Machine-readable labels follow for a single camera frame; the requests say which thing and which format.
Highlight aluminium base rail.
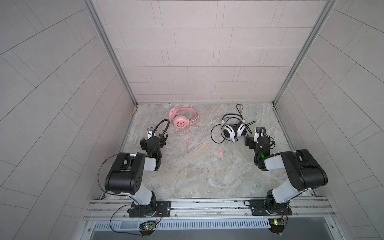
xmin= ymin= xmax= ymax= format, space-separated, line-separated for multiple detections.
xmin=82 ymin=197 xmax=336 ymax=221

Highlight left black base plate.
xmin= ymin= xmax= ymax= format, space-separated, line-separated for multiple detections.
xmin=127 ymin=201 xmax=171 ymax=218

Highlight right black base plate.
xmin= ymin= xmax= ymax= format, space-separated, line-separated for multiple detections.
xmin=244 ymin=200 xmax=293 ymax=216

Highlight pink cat-ear headphones with cable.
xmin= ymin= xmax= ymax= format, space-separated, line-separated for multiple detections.
xmin=166 ymin=105 xmax=224 ymax=156

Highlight white black headphones with cable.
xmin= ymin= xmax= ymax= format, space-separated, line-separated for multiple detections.
xmin=210 ymin=104 xmax=256 ymax=144

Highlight white ventilation grille strip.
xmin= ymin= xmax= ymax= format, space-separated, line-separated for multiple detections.
xmin=94 ymin=219 xmax=271 ymax=232

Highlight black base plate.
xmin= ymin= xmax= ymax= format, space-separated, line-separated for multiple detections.
xmin=244 ymin=200 xmax=293 ymax=216
xmin=127 ymin=201 xmax=171 ymax=218

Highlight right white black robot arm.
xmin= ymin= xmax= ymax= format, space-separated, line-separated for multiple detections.
xmin=245 ymin=136 xmax=328 ymax=216

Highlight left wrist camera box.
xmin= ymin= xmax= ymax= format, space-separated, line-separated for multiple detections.
xmin=147 ymin=127 xmax=154 ymax=139

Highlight left green circuit board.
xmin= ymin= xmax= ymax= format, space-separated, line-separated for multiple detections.
xmin=139 ymin=221 xmax=157 ymax=236

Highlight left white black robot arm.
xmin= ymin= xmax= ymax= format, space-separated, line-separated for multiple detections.
xmin=97 ymin=134 xmax=167 ymax=218

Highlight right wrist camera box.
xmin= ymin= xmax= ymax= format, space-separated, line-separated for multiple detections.
xmin=254 ymin=127 xmax=261 ymax=142

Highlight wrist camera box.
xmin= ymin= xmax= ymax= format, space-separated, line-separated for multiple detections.
xmin=147 ymin=127 xmax=154 ymax=139
xmin=254 ymin=127 xmax=261 ymax=142

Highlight right circuit board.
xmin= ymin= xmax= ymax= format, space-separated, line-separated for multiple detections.
xmin=269 ymin=219 xmax=286 ymax=234

